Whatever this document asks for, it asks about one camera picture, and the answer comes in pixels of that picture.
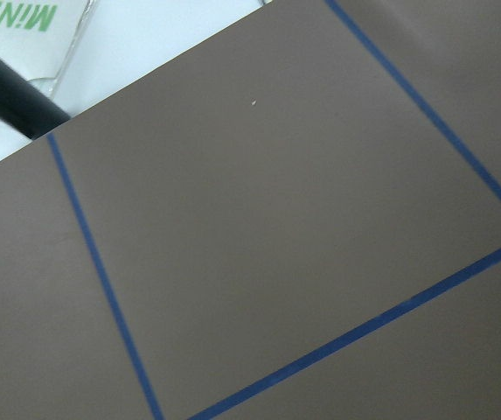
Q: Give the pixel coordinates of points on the black water bottle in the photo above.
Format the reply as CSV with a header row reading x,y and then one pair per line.
x,y
25,108

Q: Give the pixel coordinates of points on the clear plastic MiNi sheet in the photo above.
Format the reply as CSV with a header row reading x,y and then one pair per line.
x,y
37,38

